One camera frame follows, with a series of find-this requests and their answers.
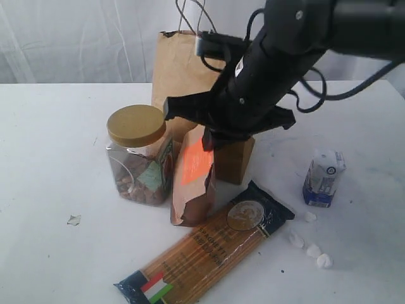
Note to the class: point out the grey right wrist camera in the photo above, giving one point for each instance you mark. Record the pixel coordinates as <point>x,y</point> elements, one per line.
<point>219,46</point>

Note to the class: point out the large brown paper bag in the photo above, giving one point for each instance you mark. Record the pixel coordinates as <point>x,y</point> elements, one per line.
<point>178,71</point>

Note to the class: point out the torn label scrap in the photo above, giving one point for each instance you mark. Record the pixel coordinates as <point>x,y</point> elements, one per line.
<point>74,220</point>

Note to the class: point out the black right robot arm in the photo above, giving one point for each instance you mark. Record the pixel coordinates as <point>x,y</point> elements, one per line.
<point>296,34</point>

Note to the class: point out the white crumpled pellet far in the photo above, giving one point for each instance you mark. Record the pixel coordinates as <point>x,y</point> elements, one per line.
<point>310,217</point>

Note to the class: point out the small white blue carton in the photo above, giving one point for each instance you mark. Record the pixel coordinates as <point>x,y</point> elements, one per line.
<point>323,177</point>

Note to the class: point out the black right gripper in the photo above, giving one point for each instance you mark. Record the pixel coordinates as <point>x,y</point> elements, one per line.
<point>247,106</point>

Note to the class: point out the spaghetti package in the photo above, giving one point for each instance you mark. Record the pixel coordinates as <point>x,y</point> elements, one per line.
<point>192,266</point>

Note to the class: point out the small brown coffee pouch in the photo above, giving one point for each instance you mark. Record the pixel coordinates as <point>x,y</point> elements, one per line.
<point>194,181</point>

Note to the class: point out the white crumpled pellet middle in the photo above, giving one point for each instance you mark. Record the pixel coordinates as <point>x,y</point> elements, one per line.
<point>313,251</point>

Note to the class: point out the white crumpled pellet left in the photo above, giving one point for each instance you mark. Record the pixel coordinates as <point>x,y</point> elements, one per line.
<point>296,240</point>

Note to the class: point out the white crumpled pellet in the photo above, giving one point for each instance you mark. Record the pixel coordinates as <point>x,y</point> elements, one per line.
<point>310,217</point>
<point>324,261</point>
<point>296,240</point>
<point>313,251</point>

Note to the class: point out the white crumpled pellet near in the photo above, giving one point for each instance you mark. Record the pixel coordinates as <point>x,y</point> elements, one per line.
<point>324,261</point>

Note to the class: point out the clear jar gold lid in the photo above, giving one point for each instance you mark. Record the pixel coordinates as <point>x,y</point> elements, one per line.
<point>140,154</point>

